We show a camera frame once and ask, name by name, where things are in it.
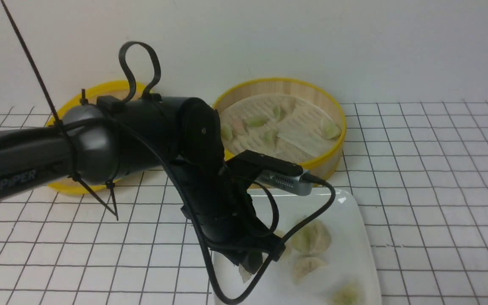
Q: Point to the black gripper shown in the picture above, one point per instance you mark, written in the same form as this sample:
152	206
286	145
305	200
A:
224	215

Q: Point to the green dumpling steamer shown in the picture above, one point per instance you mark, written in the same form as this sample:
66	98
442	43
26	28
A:
256	121
329	130
303	240
278	113
226	131
270	137

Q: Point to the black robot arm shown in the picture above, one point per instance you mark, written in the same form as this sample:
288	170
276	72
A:
100	143

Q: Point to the beige dumpling on plate middle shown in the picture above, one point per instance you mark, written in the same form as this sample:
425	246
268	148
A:
288	246

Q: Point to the beige dumpling on plate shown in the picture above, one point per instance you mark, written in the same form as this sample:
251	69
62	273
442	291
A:
320	238
304	266
288	246

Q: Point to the beige dumpling on plate lower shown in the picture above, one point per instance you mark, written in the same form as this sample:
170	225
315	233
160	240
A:
304	266

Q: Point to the beige dumpling on plate right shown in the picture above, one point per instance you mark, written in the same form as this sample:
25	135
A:
320	238

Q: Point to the white square plate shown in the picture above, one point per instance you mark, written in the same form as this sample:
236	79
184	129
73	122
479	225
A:
349	258

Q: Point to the green dumpling plate bottom right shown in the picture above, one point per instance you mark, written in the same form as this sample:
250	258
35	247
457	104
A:
350	293

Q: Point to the white steamer liner paper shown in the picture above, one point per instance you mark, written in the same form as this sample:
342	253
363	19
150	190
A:
298	138

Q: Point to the bamboo steamer basket yellow rim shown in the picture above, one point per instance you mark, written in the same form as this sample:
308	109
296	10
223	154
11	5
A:
326	164

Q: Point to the green dumpling steamer top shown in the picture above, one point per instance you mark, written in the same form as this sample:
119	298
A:
278	113

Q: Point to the bamboo steamer lid yellow rim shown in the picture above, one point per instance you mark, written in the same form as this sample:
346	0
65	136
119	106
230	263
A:
118	89

